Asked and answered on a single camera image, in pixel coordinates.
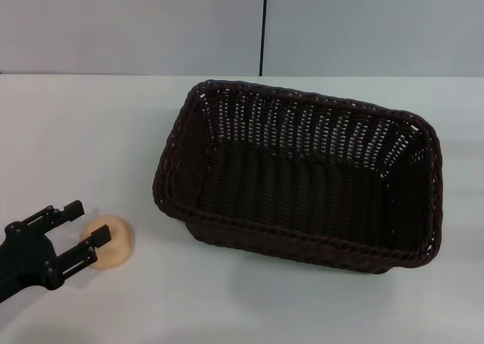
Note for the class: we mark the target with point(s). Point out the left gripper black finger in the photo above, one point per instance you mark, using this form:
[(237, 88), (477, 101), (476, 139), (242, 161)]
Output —
[(56, 214), (85, 249)]

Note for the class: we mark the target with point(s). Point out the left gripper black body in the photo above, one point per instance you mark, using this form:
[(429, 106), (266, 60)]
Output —
[(28, 253)]

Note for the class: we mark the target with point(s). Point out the black vertical wall seam strip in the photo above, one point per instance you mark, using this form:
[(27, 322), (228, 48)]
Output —
[(263, 26)]

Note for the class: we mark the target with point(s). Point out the round beige bread bun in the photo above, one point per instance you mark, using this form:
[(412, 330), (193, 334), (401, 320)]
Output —
[(118, 242)]

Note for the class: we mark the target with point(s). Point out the dark brown woven basket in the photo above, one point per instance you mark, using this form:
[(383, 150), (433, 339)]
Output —
[(302, 193)]

